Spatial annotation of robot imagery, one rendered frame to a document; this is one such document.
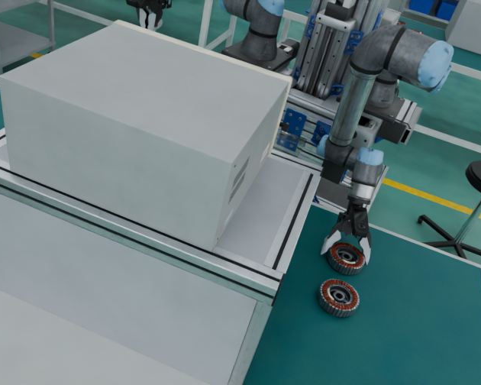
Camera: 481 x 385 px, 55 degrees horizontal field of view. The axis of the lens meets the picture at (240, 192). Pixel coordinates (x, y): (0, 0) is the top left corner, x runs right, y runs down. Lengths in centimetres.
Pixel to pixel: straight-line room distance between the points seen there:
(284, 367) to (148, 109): 69
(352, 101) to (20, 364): 109
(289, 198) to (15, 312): 69
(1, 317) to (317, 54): 143
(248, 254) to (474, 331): 85
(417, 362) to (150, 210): 82
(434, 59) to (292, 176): 48
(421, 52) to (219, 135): 69
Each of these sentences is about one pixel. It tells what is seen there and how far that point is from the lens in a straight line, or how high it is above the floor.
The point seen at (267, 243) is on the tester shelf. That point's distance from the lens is 90.
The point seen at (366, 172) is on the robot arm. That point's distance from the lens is 143.
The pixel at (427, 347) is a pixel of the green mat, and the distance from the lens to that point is 140.
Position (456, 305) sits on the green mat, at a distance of 157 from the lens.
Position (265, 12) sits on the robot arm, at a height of 121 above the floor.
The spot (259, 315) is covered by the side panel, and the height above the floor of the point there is 102.
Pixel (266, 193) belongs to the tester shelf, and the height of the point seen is 111.
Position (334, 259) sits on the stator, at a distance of 143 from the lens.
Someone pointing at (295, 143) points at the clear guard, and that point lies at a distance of 133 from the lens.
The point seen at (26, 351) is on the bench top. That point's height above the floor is 75.
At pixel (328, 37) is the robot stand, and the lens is 191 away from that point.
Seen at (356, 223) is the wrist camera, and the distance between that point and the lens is 139.
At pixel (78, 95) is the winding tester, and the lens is 84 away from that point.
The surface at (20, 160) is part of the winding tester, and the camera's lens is 97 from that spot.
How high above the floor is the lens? 172
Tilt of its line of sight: 37 degrees down
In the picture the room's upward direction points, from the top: 15 degrees clockwise
